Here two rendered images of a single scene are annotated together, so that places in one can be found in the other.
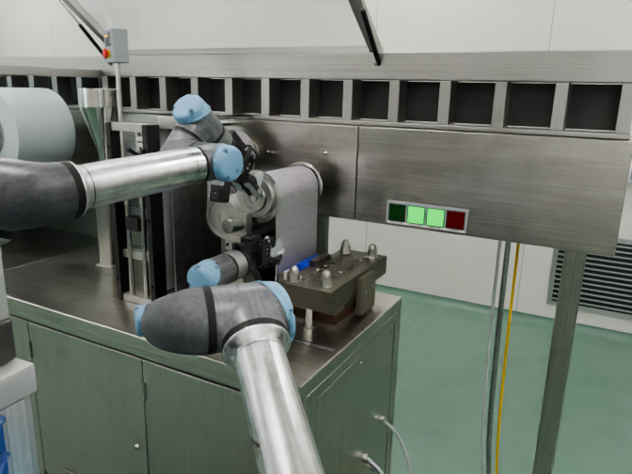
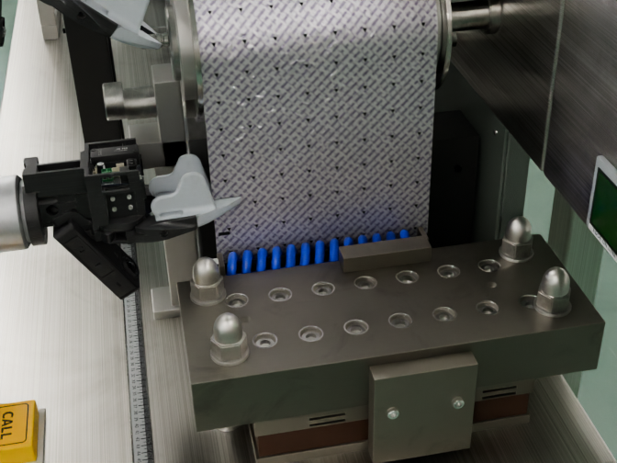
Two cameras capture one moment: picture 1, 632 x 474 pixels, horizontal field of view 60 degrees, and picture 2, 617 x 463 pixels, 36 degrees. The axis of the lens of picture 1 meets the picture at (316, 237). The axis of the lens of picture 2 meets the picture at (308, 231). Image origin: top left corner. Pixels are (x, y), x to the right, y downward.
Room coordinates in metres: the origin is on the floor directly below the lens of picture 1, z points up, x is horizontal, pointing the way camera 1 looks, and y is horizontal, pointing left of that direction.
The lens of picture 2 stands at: (1.04, -0.62, 1.61)
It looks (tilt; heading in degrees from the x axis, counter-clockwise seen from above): 33 degrees down; 51
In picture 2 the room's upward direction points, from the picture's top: 2 degrees counter-clockwise
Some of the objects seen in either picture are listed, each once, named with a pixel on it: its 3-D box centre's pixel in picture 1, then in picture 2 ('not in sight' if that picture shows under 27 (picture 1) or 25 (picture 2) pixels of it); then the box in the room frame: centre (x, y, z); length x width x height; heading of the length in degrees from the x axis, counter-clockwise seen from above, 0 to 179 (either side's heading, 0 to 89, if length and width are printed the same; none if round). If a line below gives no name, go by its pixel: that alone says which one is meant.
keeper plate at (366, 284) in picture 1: (366, 292); (421, 410); (1.54, -0.15, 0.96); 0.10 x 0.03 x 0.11; 152
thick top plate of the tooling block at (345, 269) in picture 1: (337, 276); (382, 324); (1.57, -0.07, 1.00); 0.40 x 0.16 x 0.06; 152
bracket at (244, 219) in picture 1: (238, 266); (162, 198); (1.49, 0.22, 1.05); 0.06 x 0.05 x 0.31; 152
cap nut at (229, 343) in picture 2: (325, 277); (228, 334); (1.41, -0.03, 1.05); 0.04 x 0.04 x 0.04
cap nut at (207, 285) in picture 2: (293, 273); (206, 276); (1.44, 0.06, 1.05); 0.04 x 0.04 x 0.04
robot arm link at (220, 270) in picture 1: (212, 275); not in sight; (1.24, 0.24, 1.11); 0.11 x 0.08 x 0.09; 152
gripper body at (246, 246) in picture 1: (250, 255); (89, 197); (1.38, 0.17, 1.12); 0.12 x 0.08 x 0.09; 152
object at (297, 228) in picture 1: (297, 236); (322, 172); (1.60, 0.06, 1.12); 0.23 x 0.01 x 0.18; 152
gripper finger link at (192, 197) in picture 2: (277, 247); (196, 196); (1.47, 0.10, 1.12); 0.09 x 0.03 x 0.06; 151
